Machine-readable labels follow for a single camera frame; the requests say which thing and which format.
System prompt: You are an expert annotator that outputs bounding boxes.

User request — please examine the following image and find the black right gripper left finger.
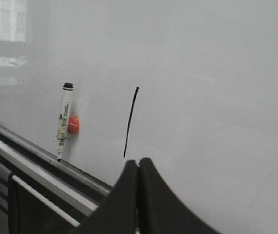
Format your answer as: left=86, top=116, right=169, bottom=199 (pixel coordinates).
left=70, top=160, right=138, bottom=234

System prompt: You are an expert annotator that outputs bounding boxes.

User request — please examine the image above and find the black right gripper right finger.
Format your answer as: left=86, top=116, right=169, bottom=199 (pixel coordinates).
left=137, top=157, right=218, bottom=234

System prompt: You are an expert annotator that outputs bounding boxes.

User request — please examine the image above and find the red round magnet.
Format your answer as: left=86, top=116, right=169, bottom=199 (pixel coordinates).
left=68, top=116, right=79, bottom=134

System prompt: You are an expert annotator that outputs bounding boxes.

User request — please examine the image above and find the white whiteboard marker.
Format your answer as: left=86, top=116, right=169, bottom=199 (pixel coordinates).
left=56, top=82, right=74, bottom=162

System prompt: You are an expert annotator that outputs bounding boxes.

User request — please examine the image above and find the white metal whiteboard stand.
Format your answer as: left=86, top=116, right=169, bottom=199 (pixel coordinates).
left=0, top=131, right=100, bottom=234

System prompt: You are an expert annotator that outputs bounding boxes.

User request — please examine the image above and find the large whiteboard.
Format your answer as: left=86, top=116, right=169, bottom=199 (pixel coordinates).
left=0, top=0, right=278, bottom=234

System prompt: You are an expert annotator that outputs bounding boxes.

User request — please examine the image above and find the black ink stroke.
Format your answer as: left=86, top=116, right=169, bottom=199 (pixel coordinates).
left=123, top=87, right=139, bottom=158

